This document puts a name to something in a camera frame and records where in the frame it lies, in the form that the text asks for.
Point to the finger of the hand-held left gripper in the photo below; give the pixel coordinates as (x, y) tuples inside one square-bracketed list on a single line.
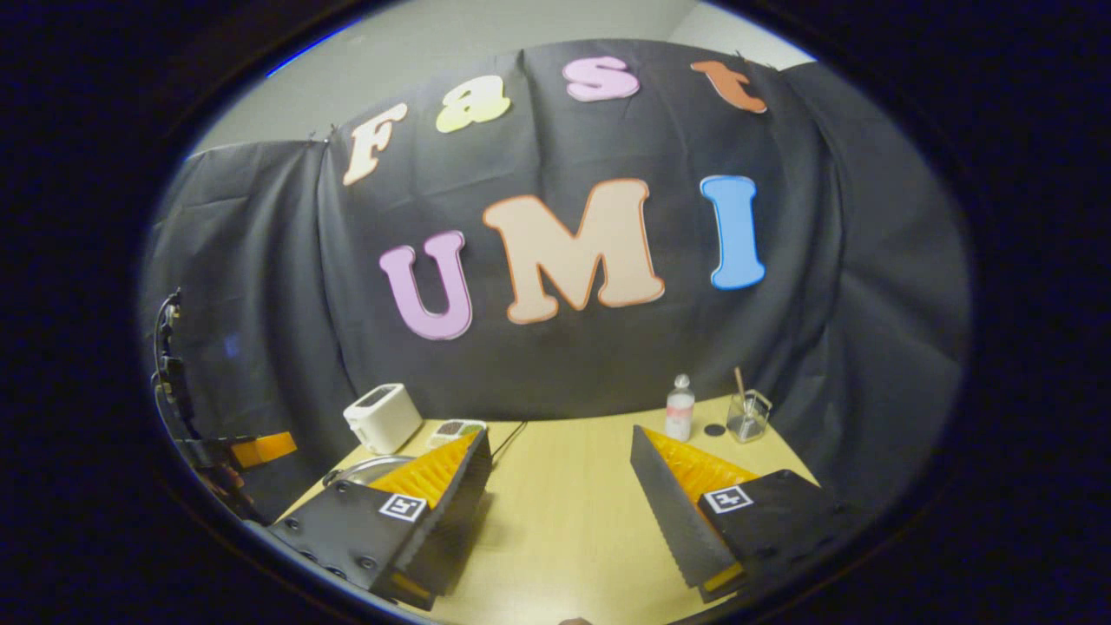
[(265, 449)]

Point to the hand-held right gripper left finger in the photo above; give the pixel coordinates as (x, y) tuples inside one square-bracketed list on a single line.
[(451, 529)]

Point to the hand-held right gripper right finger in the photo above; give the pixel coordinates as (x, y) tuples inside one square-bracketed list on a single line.
[(668, 521)]

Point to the stainless steel pot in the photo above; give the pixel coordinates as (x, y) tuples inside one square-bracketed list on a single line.
[(364, 469)]

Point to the white divided bean dish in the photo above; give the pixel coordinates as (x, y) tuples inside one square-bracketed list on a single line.
[(456, 428)]

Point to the clear bottle with pink label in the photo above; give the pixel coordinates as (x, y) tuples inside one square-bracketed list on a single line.
[(680, 417)]

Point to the white toaster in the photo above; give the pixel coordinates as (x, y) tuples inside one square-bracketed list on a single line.
[(382, 417)]

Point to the small glass jar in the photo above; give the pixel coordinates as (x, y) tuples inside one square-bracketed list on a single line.
[(748, 421)]

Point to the wooden stick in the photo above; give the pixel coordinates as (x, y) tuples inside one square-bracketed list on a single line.
[(739, 382)]

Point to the black backdrop cloth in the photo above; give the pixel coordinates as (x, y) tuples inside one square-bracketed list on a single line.
[(825, 304)]

